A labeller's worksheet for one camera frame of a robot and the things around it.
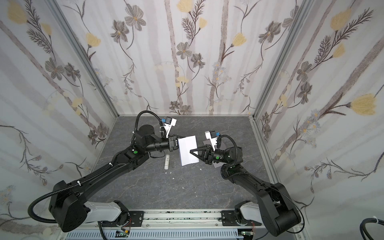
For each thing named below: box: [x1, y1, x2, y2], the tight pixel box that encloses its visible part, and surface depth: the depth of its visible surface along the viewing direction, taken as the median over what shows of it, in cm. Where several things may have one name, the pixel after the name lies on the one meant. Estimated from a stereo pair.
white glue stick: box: [164, 154, 170, 170], surface depth 95 cm
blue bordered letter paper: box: [178, 135, 200, 167], surface depth 66 cm
